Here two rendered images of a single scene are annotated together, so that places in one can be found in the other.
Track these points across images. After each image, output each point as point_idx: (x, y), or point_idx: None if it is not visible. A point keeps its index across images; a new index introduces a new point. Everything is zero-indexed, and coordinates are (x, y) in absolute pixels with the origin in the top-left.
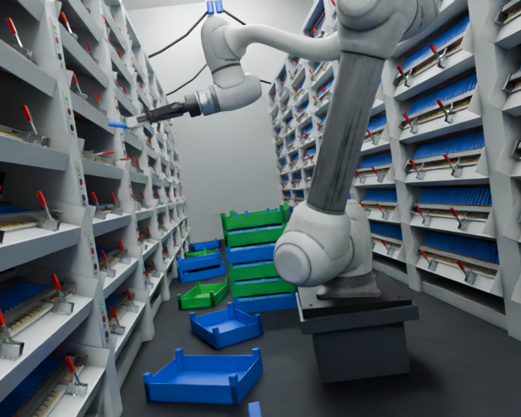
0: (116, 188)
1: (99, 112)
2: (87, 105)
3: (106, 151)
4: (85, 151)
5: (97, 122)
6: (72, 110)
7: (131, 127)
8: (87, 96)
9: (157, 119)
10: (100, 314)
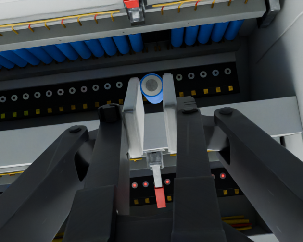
0: None
1: (31, 159)
2: (150, 142)
3: (138, 4)
4: (144, 18)
5: (31, 130)
6: None
7: (171, 76)
8: (148, 166)
9: (121, 140)
10: None
